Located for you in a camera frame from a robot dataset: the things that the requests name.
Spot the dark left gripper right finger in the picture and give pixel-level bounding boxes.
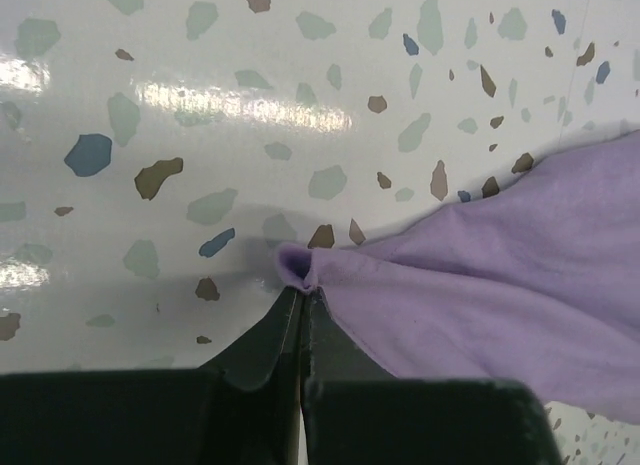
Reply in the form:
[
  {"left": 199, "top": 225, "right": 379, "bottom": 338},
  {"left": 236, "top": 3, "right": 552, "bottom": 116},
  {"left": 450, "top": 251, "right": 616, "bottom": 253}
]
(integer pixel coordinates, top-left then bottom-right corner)
[{"left": 301, "top": 293, "right": 562, "bottom": 464}]

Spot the lilac t shirt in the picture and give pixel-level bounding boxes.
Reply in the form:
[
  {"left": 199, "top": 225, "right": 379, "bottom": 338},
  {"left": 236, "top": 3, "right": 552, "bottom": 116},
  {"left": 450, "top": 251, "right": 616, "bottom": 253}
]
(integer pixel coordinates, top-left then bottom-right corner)
[{"left": 276, "top": 133, "right": 639, "bottom": 424}]

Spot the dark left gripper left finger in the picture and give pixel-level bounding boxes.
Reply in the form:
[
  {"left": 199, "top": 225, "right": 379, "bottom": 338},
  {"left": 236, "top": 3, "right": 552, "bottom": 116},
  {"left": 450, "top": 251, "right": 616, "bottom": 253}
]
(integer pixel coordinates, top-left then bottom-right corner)
[{"left": 1, "top": 289, "right": 303, "bottom": 464}]

